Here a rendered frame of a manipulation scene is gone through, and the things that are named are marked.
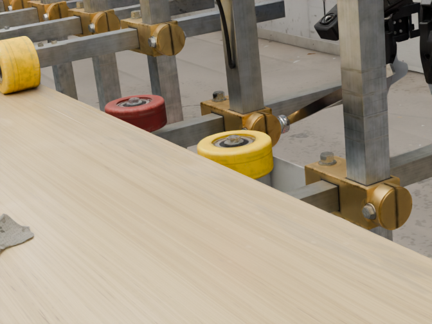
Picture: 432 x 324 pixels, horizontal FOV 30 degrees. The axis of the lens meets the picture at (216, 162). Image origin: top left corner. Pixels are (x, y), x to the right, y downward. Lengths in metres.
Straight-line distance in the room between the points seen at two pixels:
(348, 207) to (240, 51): 0.27
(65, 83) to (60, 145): 0.84
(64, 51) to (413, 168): 0.57
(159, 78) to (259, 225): 0.68
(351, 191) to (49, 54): 0.56
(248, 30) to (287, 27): 5.00
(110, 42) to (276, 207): 0.68
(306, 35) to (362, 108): 4.98
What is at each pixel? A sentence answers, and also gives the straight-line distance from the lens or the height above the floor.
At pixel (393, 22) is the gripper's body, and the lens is 1.28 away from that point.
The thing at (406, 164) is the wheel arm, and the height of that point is 0.82.
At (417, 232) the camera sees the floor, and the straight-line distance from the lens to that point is 2.80.
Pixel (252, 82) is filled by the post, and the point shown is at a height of 0.91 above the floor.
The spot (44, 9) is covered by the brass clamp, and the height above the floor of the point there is 0.96.
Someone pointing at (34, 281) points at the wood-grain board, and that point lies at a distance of 0.62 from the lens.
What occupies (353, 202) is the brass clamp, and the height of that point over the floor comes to 0.81.
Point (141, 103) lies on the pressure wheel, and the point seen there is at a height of 0.90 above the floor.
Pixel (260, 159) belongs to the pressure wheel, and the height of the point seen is 0.89.
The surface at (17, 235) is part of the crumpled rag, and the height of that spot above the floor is 0.91.
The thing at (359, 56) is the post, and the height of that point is 0.98.
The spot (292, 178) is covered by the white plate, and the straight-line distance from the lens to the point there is 1.10.
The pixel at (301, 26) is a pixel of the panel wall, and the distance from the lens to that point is 5.90.
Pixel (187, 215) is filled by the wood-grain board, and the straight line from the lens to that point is 0.69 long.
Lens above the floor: 1.16
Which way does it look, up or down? 19 degrees down
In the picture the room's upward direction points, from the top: 6 degrees counter-clockwise
